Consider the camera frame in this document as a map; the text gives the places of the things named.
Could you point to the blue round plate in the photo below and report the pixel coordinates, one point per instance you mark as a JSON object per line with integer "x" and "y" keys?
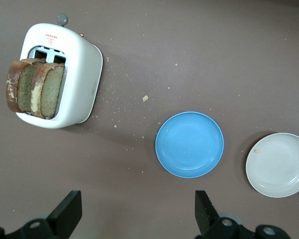
{"x": 189, "y": 145}

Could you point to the white two-slot toaster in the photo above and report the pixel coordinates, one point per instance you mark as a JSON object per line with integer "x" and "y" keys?
{"x": 82, "y": 74}

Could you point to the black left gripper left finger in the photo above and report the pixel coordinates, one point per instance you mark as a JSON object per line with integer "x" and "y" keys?
{"x": 64, "y": 214}

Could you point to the brown crust bread slice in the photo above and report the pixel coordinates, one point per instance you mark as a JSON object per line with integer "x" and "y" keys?
{"x": 13, "y": 82}
{"x": 49, "y": 92}

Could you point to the small bread crumb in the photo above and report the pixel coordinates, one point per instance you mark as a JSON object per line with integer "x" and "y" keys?
{"x": 145, "y": 98}
{"x": 257, "y": 151}

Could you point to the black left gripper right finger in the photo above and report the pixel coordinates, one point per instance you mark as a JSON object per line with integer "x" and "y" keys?
{"x": 205, "y": 214}

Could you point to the beige round plate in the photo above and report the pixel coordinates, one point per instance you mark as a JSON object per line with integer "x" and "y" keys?
{"x": 279, "y": 166}

